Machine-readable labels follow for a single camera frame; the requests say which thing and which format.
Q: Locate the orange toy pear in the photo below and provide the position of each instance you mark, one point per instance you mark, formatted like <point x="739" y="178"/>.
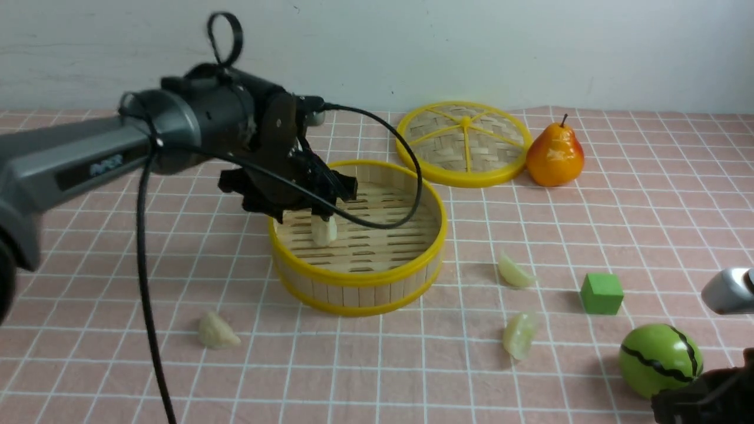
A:
<point x="556" y="156"/>

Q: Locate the pale dumpling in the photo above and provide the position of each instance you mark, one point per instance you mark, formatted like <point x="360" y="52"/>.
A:
<point x="512" y="273"/>
<point x="519" y="334"/>
<point x="214" y="332"/>

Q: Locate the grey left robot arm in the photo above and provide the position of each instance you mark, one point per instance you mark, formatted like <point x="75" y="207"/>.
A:
<point x="46" y="167"/>

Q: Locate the bamboo steamer tray yellow rim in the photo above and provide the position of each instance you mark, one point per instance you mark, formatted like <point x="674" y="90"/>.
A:
<point x="365" y="271"/>

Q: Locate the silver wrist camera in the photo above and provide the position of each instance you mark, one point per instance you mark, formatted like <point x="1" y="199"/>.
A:
<point x="730" y="292"/>

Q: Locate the green foam cube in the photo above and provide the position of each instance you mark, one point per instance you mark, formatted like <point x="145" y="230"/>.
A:
<point x="601" y="294"/>

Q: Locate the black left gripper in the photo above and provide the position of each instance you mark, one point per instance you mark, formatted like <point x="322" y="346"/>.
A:
<point x="240" y="114"/>

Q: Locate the bamboo steamer lid yellow rim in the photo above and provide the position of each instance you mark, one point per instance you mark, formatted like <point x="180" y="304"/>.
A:
<point x="466" y="145"/>

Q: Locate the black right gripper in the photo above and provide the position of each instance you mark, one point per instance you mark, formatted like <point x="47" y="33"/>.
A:
<point x="717" y="396"/>

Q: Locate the green toy watermelon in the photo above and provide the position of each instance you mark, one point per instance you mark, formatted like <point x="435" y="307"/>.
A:
<point x="659" y="357"/>

